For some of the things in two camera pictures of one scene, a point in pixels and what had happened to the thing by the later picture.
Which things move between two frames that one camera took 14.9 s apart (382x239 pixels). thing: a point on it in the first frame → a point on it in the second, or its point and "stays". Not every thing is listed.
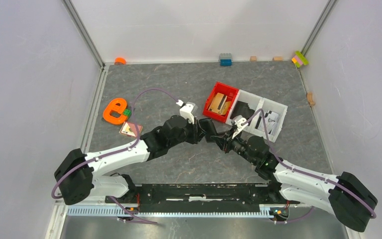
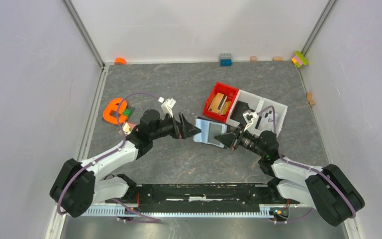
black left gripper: [197, 132] → [187, 129]
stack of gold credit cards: [219, 104] stays
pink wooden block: [129, 129] stays
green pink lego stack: [299, 59] stays
